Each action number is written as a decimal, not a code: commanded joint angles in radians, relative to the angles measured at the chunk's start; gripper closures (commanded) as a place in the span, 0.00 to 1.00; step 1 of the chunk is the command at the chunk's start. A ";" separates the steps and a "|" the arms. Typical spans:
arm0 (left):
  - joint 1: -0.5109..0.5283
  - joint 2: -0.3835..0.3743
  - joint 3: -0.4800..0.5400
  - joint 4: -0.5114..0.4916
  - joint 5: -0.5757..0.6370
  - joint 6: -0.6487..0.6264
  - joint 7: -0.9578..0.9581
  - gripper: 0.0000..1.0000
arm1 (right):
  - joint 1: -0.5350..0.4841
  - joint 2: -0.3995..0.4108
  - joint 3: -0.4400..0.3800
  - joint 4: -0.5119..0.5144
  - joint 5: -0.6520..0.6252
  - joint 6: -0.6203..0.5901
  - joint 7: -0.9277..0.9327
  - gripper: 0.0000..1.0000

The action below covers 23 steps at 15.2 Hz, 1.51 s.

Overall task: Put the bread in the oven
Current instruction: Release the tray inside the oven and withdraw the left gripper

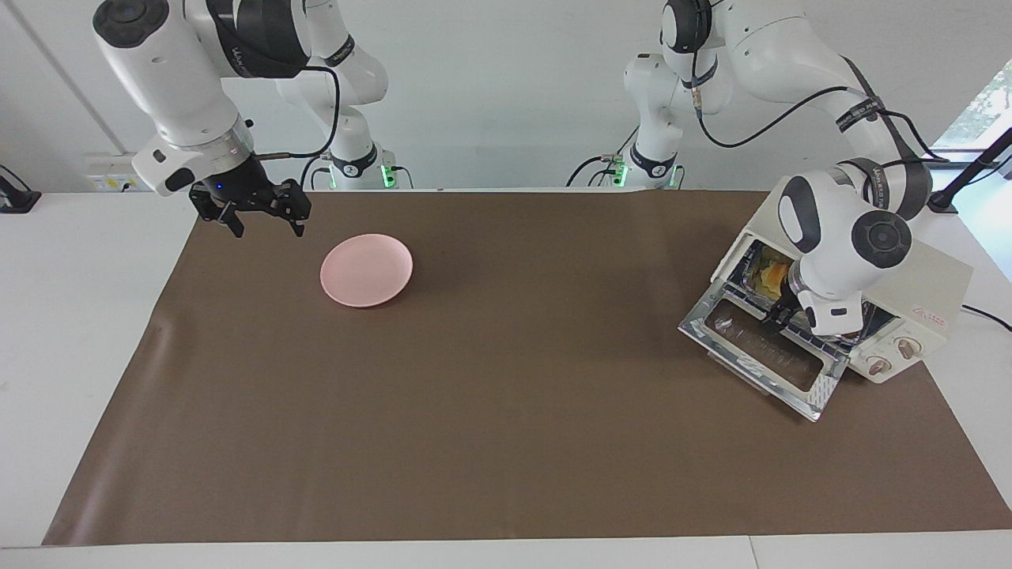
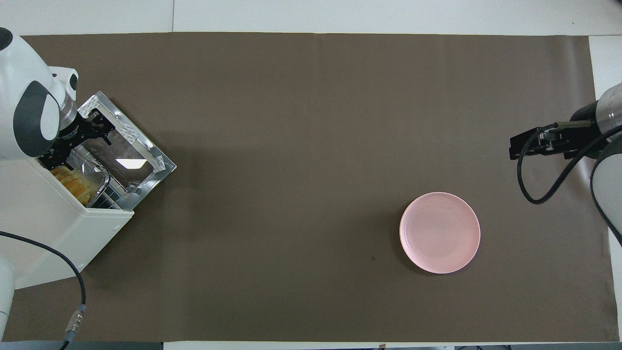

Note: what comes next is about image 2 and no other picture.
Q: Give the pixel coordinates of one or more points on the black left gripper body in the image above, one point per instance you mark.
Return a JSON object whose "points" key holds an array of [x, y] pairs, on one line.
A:
{"points": [[73, 133]]}

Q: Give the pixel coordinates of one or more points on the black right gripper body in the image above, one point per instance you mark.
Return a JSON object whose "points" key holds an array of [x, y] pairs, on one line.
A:
{"points": [[576, 141]]}

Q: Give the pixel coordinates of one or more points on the yellow sliced bread loaf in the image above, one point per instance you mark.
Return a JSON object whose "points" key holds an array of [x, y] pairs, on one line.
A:
{"points": [[75, 187]]}

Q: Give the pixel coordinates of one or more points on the aluminium foil tray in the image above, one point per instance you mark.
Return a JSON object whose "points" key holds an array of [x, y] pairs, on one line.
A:
{"points": [[92, 170]]}

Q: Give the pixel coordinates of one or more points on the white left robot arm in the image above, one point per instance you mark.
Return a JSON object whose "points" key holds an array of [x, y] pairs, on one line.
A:
{"points": [[24, 87]]}

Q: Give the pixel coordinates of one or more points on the glass oven door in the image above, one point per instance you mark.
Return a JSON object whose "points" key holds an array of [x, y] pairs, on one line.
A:
{"points": [[150, 160]]}

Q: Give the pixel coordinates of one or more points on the cream toaster oven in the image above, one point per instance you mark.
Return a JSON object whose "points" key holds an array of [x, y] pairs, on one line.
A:
{"points": [[48, 233]]}

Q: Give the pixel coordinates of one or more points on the pink round plate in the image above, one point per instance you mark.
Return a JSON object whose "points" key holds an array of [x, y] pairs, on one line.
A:
{"points": [[440, 233]]}

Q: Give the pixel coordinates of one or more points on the brown table mat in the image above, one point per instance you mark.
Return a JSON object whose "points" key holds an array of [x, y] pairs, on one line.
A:
{"points": [[291, 170]]}

